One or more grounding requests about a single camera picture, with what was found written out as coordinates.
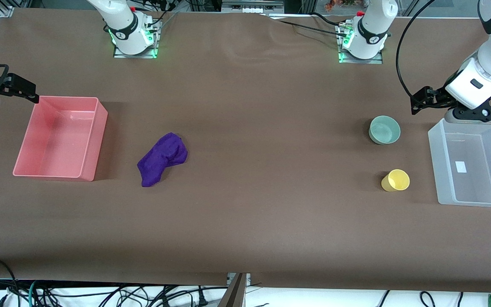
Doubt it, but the green bowl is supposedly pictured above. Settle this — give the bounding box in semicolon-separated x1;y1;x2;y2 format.
369;116;401;145

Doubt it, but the yellow cup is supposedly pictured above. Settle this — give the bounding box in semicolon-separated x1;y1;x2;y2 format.
381;169;410;192

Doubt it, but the purple cloth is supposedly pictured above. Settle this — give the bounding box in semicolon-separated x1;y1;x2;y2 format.
137;132;188;188

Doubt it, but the pink plastic bin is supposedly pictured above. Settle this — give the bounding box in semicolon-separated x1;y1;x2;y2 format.
13;96;109;182

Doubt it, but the clear plastic bin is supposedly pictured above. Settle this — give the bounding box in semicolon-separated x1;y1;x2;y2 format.
428;119;491;208

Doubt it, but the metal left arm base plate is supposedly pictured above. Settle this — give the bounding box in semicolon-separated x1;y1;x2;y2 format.
336;23;384;65

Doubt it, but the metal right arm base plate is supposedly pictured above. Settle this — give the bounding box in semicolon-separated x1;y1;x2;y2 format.
113;19;162;59

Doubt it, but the black cable on table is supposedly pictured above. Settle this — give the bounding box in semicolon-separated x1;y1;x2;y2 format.
267;12;350;40

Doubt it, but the teal cable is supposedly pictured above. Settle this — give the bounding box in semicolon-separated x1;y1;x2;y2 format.
27;281;41;307

